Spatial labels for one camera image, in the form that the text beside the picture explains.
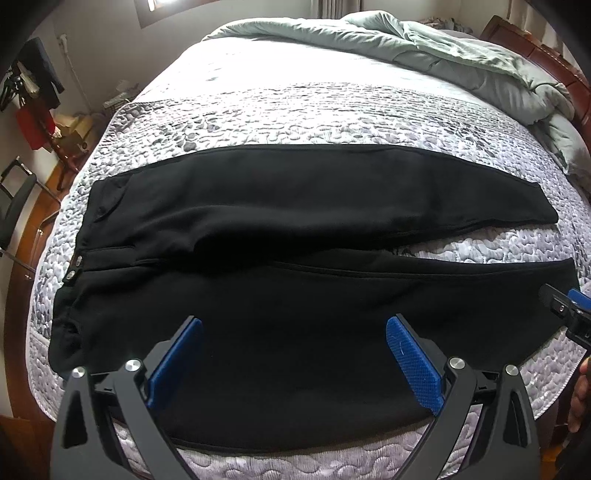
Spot black pants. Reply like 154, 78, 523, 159
49, 145, 578, 452

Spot person's right hand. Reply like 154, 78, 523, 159
567, 357, 590, 434

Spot black office chair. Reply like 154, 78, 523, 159
1, 156, 61, 274

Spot cardboard boxes on floor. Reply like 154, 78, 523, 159
53, 113, 97, 162

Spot grey-green duvet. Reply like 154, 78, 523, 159
207, 11, 590, 190

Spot red hanging garment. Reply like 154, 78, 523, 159
15, 104, 56, 150

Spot red-brown wooden headboard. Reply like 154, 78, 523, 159
480, 15, 590, 147

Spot wooden window frame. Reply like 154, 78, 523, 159
133, 0, 195, 28

